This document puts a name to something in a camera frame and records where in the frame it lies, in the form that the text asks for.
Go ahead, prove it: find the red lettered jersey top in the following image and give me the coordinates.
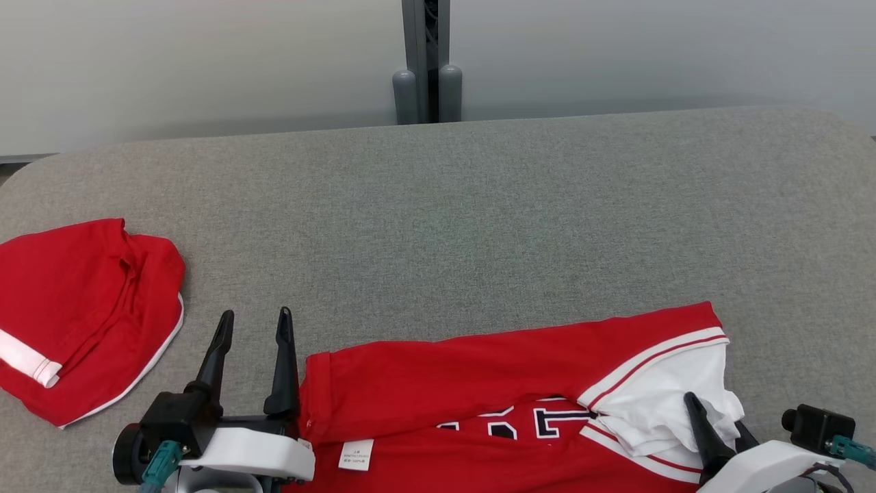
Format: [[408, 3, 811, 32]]
[[283, 301, 747, 493]]

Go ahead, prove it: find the grey partition post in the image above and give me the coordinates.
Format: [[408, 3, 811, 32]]
[[392, 0, 463, 125]]

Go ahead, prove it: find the red shorts white trim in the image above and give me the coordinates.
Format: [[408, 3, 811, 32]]
[[0, 218, 187, 429]]

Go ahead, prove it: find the black left cable teal plug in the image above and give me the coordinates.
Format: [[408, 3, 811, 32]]
[[139, 440, 184, 493]]

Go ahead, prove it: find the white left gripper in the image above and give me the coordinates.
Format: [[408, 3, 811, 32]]
[[113, 306, 315, 493]]

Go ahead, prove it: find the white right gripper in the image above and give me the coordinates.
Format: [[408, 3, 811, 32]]
[[683, 392, 846, 493]]

